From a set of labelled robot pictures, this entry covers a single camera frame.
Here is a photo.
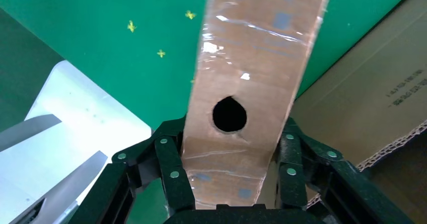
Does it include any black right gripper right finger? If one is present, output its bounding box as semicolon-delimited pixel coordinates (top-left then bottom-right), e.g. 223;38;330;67
275;117;414;224

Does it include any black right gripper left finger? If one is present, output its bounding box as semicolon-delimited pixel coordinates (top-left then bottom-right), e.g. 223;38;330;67
68;117;196;224

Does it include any small long cardboard box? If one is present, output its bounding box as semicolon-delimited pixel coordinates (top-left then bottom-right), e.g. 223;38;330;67
180;0;335;210

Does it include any large open cardboard carton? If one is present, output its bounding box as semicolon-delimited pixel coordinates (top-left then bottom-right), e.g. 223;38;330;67
289;0;427;224

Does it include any white robot chassis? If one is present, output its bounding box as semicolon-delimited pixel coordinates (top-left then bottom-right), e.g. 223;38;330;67
0;59;153;224

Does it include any green table cloth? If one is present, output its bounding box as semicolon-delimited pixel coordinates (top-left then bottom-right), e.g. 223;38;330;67
0;0;422;131

